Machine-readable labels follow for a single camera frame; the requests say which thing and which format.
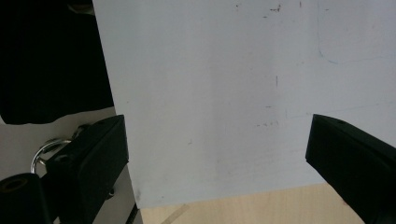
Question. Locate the white table sheet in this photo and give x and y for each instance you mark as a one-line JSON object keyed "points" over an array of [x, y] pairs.
{"points": [[218, 93]]}

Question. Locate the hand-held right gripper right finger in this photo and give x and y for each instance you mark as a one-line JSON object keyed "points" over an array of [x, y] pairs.
{"points": [[351, 161]]}

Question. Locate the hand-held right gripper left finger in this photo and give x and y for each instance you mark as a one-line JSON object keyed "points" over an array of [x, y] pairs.
{"points": [[93, 155]]}

